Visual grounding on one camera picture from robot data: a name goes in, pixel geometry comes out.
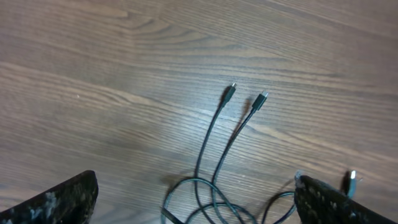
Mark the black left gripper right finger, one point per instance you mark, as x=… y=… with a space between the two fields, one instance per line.
x=319 y=203

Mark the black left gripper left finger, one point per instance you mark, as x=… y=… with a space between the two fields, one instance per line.
x=70 y=202

